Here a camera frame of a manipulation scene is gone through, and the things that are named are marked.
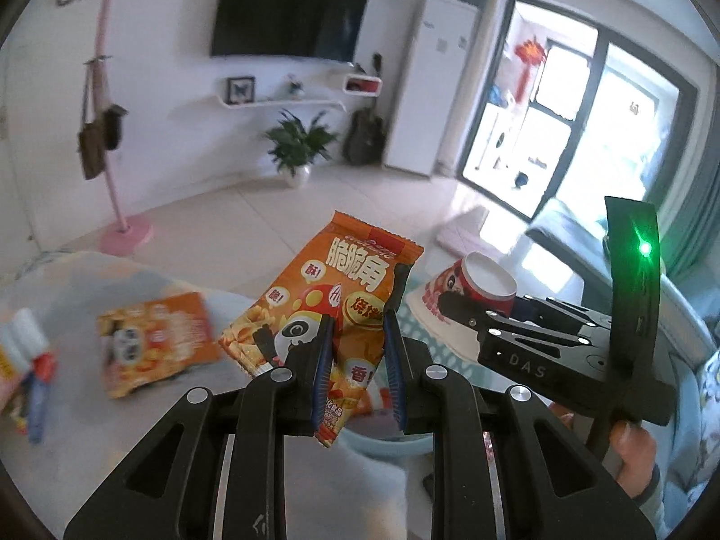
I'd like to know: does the person's right forearm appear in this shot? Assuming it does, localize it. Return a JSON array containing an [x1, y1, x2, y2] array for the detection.
[[634, 450, 711, 539]]

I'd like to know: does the wall television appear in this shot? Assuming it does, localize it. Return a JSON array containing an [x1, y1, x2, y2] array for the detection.
[[209, 0, 370, 64]]

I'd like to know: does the curved white low shelf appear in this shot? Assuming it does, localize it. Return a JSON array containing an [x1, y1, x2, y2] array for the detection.
[[197, 86, 347, 116]]

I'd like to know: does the teal plastic basket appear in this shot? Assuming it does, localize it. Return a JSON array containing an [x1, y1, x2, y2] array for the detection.
[[337, 304, 570, 463]]

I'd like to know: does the small dark bag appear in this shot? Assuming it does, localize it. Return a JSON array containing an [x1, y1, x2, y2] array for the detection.
[[103, 103, 128, 153]]

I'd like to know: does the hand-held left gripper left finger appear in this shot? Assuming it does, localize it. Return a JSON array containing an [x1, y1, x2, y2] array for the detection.
[[63, 314, 338, 540]]

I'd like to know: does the white standing air conditioner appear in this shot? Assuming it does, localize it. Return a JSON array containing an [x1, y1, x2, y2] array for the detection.
[[382, 0, 482, 180]]

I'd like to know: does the butterfly picture frame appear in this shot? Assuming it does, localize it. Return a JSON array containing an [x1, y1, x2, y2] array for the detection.
[[226, 75, 256, 105]]

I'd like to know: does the red knot decoration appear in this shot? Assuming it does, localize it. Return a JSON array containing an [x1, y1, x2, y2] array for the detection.
[[514, 39, 548, 89]]

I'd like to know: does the pink coat rack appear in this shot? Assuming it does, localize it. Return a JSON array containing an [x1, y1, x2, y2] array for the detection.
[[83, 0, 155, 258]]

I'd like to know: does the red paper cup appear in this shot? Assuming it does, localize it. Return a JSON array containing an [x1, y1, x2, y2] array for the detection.
[[404, 251, 518, 362]]

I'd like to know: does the white red blue packet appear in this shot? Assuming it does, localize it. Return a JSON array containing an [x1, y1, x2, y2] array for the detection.
[[0, 308, 58, 446]]

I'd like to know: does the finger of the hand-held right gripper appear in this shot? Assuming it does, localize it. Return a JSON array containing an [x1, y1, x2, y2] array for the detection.
[[513, 294, 615, 330], [437, 291, 598, 351]]

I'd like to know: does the blue grey sofa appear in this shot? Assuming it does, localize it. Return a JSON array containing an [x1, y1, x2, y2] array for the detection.
[[525, 196, 720, 352]]

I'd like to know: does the glass sliding door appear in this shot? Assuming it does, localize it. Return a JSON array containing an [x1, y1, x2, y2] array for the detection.
[[455, 0, 699, 224]]

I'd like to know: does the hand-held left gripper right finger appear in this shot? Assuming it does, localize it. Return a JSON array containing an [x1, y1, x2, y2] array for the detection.
[[381, 263, 657, 540]]

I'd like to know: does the dark guitar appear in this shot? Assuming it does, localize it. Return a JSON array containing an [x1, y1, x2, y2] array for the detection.
[[341, 106, 388, 167]]

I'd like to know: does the grey floor mat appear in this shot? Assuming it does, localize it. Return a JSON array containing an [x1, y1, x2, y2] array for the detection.
[[437, 206, 491, 254]]

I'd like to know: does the potted green plant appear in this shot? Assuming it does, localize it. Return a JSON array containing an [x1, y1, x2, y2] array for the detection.
[[264, 109, 342, 188]]

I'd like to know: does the person's right hand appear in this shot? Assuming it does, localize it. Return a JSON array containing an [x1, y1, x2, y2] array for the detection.
[[609, 421, 660, 497]]

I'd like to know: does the orange snack packet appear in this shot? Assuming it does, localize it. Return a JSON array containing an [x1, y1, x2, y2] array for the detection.
[[217, 210, 424, 450], [96, 291, 224, 401]]

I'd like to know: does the brown shoulder bag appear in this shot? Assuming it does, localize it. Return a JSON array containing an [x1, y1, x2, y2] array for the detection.
[[77, 61, 108, 182]]

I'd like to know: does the red white box shelf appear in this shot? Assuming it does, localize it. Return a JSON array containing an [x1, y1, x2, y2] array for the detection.
[[341, 70, 384, 95]]

